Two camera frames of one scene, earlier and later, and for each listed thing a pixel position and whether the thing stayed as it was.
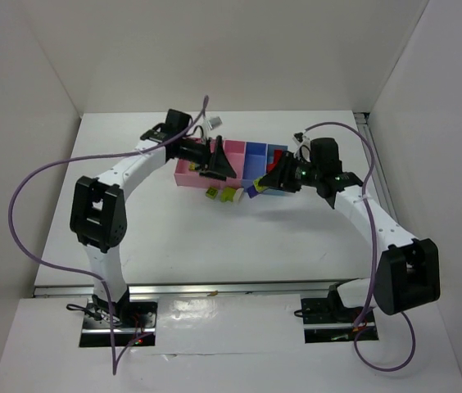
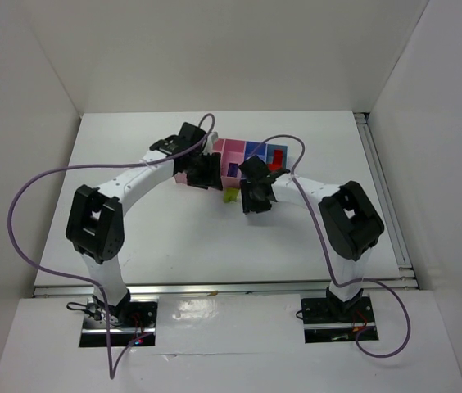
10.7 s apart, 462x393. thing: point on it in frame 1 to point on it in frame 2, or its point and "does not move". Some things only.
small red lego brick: x=277 y=155 does not move
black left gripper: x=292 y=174 to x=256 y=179
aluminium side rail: x=381 y=187 does not move
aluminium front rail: x=201 y=291 does not move
